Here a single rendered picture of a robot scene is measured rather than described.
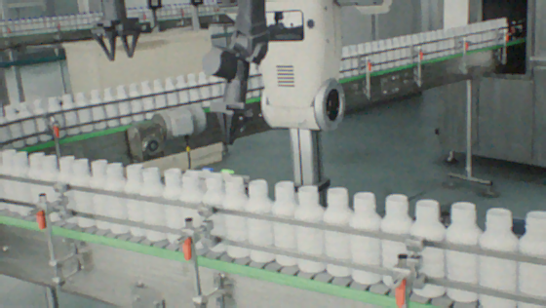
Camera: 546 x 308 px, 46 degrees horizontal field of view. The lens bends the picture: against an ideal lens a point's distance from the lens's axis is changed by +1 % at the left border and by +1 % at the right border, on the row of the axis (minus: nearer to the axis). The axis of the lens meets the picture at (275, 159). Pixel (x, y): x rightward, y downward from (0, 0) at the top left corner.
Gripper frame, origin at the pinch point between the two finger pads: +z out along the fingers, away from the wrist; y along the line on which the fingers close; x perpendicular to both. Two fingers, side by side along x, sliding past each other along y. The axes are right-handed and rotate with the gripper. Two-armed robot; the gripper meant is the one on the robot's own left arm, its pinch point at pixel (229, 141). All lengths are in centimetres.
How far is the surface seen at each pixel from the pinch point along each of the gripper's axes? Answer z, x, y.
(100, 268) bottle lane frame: 34.1, -13.9, -23.2
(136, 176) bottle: 11.0, -17.6, -11.9
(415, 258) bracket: 18, -20, 57
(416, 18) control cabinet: -210, 628, -209
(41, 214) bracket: 22.6, -25.2, -32.9
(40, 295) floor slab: 87, 109, -198
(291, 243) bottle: 19.8, -15.2, 29.5
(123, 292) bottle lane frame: 38.9, -12.1, -16.6
